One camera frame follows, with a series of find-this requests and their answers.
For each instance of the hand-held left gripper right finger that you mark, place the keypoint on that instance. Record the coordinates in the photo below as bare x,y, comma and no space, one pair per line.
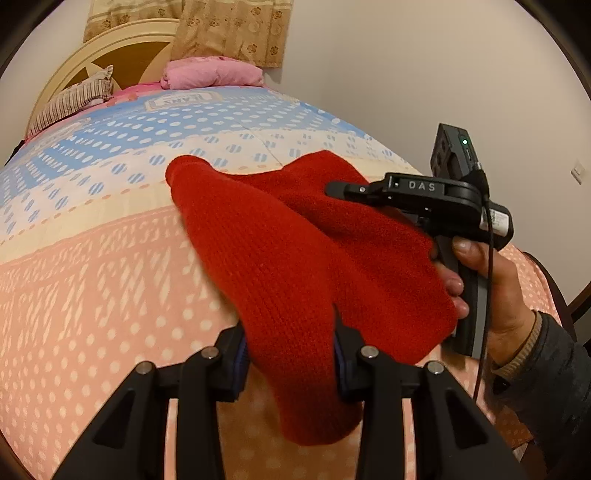
346,369

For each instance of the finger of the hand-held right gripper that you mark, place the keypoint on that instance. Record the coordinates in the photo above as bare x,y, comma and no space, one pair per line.
351,189

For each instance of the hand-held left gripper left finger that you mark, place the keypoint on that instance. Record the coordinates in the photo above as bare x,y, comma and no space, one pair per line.
231,364

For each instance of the red knitted sweater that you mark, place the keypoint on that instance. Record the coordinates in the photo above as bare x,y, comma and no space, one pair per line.
277,258

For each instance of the person's right forearm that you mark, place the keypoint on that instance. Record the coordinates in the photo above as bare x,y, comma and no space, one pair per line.
554,369

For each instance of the person's right hand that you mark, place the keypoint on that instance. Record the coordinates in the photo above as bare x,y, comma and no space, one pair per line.
503,300

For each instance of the dotted pink blue bedsheet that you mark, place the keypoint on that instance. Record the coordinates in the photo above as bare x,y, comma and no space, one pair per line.
92,277

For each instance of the brown wooden furniture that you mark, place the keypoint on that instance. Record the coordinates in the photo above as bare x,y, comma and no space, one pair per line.
581,307

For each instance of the pink folded blanket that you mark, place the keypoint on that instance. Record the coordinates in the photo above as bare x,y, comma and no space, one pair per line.
207,73

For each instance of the beige patterned curtain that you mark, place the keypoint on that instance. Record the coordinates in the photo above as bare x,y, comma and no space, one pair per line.
221,27

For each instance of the pink printed cloth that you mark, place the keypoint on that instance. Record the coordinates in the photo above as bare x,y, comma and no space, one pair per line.
136,91

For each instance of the striped grey pillow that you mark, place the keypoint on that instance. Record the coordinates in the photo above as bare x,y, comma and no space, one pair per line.
69,101

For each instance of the dark cloth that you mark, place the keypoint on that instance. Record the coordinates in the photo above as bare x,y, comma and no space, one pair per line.
14,150

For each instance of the cream wooden headboard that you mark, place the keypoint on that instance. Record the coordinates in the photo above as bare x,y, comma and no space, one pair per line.
60,74

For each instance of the white wall outlet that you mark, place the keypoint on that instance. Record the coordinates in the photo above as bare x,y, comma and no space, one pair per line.
579,171

